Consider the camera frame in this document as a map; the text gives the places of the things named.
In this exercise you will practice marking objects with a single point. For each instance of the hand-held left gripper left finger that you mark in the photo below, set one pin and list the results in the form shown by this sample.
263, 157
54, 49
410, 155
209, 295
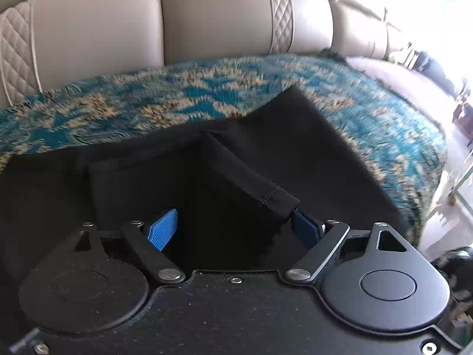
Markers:
162, 229

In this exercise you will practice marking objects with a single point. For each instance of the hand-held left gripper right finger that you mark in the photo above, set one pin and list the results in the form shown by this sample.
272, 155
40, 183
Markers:
303, 227

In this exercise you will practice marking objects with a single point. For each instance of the black pants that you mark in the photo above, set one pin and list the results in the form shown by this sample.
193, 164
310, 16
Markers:
229, 162

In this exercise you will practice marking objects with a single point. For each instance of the teal gold patterned blanket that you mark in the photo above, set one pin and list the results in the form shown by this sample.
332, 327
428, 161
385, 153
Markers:
184, 92

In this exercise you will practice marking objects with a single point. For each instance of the dark blurry object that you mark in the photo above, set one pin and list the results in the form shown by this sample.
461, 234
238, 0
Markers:
456, 266
438, 67

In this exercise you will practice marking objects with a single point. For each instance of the beige leather sofa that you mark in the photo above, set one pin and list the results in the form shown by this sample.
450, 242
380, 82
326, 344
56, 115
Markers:
207, 14

